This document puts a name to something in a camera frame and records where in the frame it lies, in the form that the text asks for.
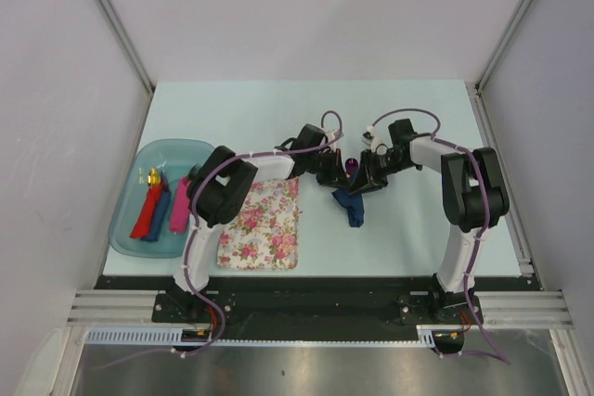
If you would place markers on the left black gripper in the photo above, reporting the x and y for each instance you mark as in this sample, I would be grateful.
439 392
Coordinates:
335 176

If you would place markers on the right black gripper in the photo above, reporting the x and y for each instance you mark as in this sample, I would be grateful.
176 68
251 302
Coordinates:
368 178

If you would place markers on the purple metal spoon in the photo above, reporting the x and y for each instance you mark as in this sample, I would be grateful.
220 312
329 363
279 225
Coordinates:
351 167

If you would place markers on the dark blue paper napkin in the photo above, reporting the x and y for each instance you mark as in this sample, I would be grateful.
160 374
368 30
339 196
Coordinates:
353 204

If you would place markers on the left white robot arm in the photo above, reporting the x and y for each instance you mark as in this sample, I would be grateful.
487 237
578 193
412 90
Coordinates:
218 189

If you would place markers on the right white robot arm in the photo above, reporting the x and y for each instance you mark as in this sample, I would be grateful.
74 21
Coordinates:
474 198

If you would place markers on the black utensil in pink roll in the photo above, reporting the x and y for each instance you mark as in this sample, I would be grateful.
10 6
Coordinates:
194 170

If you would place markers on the pink napkin roll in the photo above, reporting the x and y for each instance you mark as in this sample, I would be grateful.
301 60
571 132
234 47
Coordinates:
180 209

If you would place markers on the blue napkin roll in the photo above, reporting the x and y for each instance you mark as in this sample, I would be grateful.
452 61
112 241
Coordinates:
159 214

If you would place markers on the gold utensil in roll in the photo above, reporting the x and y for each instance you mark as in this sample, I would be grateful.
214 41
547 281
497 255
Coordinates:
154 177

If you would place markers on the teal plastic tray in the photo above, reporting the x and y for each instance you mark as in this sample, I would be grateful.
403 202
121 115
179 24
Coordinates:
174 158

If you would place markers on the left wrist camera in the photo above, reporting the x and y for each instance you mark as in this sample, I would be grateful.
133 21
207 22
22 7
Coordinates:
332 137

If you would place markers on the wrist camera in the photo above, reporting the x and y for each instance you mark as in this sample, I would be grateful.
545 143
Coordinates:
332 137
370 139

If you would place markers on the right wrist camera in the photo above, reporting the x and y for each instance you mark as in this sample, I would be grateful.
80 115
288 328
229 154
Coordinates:
370 139

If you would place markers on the white cable duct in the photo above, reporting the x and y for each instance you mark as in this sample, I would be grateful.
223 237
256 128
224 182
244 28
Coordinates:
184 337

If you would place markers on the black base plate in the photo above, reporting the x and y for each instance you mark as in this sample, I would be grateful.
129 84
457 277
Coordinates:
314 308

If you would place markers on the aluminium frame rail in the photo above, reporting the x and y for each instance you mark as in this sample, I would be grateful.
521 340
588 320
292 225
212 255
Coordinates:
524 310

